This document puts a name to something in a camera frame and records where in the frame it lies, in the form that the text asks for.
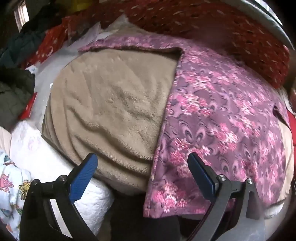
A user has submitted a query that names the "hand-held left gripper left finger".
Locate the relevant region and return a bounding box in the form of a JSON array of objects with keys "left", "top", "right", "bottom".
[{"left": 20, "top": 153, "right": 99, "bottom": 241}]

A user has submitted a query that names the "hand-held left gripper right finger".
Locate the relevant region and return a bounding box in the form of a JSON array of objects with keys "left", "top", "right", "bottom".
[{"left": 187, "top": 152, "right": 266, "bottom": 241}]

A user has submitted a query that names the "purple floral fleece-lined garment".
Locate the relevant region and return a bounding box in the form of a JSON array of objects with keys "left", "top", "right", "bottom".
[{"left": 42, "top": 35, "right": 295, "bottom": 219}]

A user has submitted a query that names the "white quilted cloth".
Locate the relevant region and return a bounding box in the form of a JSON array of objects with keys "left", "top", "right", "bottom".
[{"left": 9, "top": 120, "right": 114, "bottom": 230}]

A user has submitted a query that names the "black cloth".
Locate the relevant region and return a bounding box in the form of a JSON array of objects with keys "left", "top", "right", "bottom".
[{"left": 110, "top": 192, "right": 185, "bottom": 241}]

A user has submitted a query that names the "cartoon print cloth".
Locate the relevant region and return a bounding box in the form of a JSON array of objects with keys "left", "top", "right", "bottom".
[{"left": 0, "top": 151, "right": 31, "bottom": 239}]

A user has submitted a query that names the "plain red cloth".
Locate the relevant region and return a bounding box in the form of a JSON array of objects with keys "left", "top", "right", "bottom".
[{"left": 286, "top": 108, "right": 296, "bottom": 145}]

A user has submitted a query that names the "dark olive jacket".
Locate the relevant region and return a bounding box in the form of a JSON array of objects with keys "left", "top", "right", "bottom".
[{"left": 0, "top": 67, "right": 36, "bottom": 132}]

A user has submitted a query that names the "beige fleece blanket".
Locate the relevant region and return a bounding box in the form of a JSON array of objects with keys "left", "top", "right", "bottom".
[{"left": 30, "top": 16, "right": 116, "bottom": 121}]

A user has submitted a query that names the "red star print cloth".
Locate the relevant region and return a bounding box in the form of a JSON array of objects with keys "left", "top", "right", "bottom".
[{"left": 25, "top": 17, "right": 79, "bottom": 70}]

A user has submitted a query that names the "dark teal cloth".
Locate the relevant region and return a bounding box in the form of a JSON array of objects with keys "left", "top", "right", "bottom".
[{"left": 0, "top": 30, "right": 47, "bottom": 67}]

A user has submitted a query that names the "red patterned blanket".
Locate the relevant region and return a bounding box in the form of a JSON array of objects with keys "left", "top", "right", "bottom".
[{"left": 85, "top": 0, "right": 290, "bottom": 88}]

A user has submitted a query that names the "white mattress edge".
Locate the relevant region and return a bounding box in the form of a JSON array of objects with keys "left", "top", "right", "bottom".
[{"left": 238, "top": 0, "right": 295, "bottom": 49}]

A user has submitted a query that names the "window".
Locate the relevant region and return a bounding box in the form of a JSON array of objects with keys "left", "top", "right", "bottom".
[{"left": 14, "top": 3, "right": 31, "bottom": 30}]

